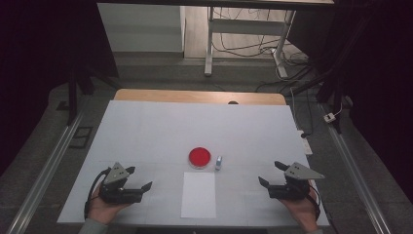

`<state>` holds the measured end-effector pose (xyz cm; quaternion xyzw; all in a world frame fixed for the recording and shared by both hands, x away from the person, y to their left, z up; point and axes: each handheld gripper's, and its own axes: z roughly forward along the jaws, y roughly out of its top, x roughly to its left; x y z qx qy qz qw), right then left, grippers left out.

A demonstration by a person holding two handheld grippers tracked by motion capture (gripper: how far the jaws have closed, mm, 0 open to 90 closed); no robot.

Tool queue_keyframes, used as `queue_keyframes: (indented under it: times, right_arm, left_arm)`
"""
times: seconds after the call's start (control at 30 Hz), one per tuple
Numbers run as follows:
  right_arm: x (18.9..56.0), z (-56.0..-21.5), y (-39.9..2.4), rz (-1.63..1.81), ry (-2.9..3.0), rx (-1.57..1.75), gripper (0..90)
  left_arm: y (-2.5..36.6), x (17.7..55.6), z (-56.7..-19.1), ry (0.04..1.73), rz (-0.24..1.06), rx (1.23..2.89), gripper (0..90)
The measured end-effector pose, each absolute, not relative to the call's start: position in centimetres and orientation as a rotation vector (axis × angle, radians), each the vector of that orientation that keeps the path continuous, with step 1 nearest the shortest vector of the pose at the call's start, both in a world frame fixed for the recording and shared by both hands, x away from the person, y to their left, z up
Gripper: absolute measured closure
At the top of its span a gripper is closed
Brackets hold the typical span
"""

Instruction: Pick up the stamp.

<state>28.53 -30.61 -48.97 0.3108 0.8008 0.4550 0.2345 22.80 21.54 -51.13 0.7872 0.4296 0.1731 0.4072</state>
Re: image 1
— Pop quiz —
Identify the white metal desk frame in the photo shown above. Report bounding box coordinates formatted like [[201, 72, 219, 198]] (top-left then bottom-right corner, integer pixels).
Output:
[[204, 6, 297, 79]]

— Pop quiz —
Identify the tangle of black floor cables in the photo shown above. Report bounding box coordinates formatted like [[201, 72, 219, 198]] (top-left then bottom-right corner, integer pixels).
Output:
[[212, 8, 313, 94]]

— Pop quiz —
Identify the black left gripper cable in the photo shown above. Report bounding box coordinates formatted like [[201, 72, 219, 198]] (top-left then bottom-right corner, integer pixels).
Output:
[[84, 167, 112, 220]]

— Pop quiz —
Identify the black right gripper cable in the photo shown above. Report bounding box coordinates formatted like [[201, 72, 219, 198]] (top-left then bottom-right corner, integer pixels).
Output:
[[308, 184, 323, 222]]

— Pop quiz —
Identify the black metal stand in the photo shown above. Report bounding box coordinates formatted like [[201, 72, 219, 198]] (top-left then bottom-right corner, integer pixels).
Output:
[[291, 13, 374, 135], [66, 64, 122, 127]]

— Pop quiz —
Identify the round red ink pad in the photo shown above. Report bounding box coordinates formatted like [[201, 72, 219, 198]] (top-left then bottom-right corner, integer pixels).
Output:
[[188, 146, 212, 170]]

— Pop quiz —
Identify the large white table cover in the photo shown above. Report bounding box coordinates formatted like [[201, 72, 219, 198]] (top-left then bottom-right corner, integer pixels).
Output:
[[56, 99, 330, 227]]

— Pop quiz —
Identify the white power strip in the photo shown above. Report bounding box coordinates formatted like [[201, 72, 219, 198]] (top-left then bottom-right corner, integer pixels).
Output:
[[296, 130, 314, 156]]

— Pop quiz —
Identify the person's left hand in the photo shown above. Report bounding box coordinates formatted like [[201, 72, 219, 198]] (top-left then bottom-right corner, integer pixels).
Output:
[[87, 184, 131, 225]]

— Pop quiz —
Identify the white cabinet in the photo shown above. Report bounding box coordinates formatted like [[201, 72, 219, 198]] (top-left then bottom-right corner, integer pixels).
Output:
[[96, 3, 186, 54]]

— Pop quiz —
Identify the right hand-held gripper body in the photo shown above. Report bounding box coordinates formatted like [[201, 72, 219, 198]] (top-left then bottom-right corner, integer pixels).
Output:
[[268, 162, 325, 201]]

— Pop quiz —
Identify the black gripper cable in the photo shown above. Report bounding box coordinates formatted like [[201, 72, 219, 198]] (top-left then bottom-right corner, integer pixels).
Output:
[[308, 184, 323, 222], [84, 167, 112, 220]]

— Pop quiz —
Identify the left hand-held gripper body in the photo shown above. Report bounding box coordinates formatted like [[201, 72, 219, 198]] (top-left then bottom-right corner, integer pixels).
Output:
[[98, 161, 144, 205]]

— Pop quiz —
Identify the person's right hand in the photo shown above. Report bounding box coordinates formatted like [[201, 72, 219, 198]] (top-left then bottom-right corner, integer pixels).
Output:
[[281, 179, 320, 232]]

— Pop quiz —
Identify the metal floor rail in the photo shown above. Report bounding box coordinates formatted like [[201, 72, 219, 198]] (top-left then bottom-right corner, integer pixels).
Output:
[[319, 103, 393, 234], [6, 111, 86, 234]]

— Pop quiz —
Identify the white paper sheet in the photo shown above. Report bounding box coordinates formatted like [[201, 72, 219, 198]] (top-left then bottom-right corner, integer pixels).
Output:
[[180, 172, 217, 219]]

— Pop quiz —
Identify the dark curtain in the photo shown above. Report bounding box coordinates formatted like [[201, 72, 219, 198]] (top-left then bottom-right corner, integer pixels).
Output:
[[286, 0, 413, 204], [0, 0, 119, 178]]

